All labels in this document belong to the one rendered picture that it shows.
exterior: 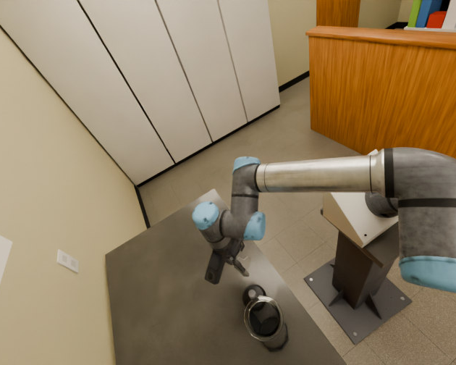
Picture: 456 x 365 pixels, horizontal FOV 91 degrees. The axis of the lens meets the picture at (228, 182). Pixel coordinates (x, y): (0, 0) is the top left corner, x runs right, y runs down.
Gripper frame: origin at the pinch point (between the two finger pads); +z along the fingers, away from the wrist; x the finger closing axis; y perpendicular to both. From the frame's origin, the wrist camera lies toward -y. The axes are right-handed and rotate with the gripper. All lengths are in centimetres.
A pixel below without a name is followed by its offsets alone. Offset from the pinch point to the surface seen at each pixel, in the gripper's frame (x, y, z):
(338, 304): -35, 36, 105
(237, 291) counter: -0.9, -3.8, 12.2
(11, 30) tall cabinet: 228, 67, -85
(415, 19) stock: -35, 245, -1
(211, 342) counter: -0.8, -23.1, 12.1
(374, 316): -56, 39, 105
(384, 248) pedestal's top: -45, 36, 12
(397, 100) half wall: -37, 185, 37
